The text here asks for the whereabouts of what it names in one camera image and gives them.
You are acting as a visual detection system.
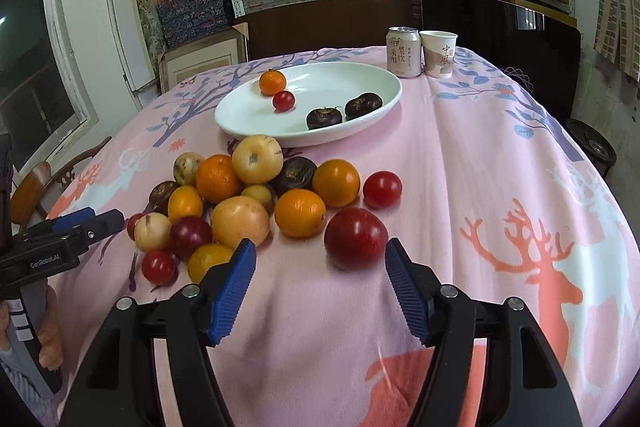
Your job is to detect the pale yellow round fruit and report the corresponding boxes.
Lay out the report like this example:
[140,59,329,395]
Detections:
[134,212,173,253]

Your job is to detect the black round stool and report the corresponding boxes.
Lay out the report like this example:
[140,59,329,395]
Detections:
[565,118,618,180]

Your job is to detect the white oval plate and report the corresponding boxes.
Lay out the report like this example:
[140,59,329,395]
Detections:
[214,61,403,148]

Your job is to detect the small mandarin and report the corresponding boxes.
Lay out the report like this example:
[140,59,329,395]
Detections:
[259,69,287,96]

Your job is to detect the small orange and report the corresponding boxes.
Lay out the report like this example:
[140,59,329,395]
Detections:
[167,185,204,223]

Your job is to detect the pale yellow apple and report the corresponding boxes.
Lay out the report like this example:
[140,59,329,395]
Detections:
[231,134,285,186]

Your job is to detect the white leaning board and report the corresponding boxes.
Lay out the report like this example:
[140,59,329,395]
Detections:
[105,0,166,92]

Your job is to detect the large yellow pear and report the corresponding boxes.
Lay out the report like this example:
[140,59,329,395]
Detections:
[211,195,271,250]

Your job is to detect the person's left hand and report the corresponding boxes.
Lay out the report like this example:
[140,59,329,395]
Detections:
[37,286,65,372]

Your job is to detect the wooden chair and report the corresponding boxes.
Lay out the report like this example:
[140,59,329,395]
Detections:
[10,136,113,223]

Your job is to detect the person's left forearm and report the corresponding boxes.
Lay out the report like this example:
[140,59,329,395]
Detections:
[0,352,56,413]

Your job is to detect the dark brown wooden board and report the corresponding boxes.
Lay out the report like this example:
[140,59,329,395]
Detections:
[247,0,423,62]

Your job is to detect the hanging cardboard sheets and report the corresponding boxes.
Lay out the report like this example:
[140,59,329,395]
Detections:
[592,0,640,82]

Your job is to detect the white framed window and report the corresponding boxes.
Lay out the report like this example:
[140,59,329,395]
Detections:
[0,0,98,172]

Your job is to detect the yellow orange citrus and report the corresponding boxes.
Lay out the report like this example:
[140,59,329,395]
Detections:
[187,243,236,285]

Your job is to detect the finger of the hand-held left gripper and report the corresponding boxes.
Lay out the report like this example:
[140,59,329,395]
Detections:
[27,207,97,239]
[75,209,125,253]

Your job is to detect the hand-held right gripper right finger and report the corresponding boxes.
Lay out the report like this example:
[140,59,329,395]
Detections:
[384,237,583,427]

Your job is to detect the pink printed blanket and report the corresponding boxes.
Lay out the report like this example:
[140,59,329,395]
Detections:
[47,46,632,427]

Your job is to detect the light wooden picture frame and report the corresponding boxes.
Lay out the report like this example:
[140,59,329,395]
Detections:
[158,23,249,95]

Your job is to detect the black glossy panel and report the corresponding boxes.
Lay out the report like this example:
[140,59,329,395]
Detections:
[420,0,582,122]

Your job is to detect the printed paper cup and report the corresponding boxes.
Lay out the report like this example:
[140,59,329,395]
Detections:
[419,30,459,79]

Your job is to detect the dark red plum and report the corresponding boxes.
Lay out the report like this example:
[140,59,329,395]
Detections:
[169,215,214,261]

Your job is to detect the silver beverage can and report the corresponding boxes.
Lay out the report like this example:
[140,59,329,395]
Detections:
[386,27,422,78]

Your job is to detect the large red apple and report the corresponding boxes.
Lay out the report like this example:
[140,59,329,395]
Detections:
[324,207,390,271]

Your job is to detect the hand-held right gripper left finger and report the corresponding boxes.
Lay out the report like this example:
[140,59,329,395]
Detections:
[59,238,258,427]

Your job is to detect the small pale yellow fruit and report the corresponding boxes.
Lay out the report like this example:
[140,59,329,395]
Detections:
[241,184,275,214]

